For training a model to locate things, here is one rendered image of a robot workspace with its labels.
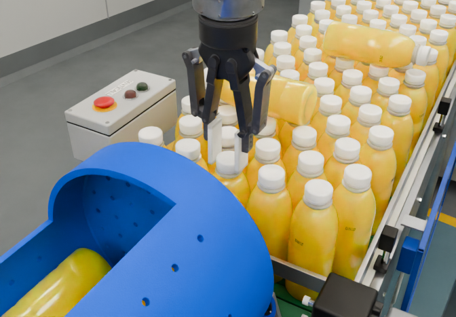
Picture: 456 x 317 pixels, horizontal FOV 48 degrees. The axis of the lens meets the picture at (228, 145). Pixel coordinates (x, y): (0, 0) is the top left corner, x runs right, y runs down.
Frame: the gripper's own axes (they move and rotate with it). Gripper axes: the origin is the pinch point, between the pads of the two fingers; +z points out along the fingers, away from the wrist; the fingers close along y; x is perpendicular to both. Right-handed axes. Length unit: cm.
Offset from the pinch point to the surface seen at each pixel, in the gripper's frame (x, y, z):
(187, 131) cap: 4.7, -10.4, 3.3
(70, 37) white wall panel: 199, -250, 102
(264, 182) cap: -1.6, 7.0, 2.9
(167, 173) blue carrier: -21.1, 5.1, -10.6
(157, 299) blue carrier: -32.3, 11.7, -7.2
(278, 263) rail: -4.3, 11.1, 14.9
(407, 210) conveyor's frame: 27.6, 23.9, 22.8
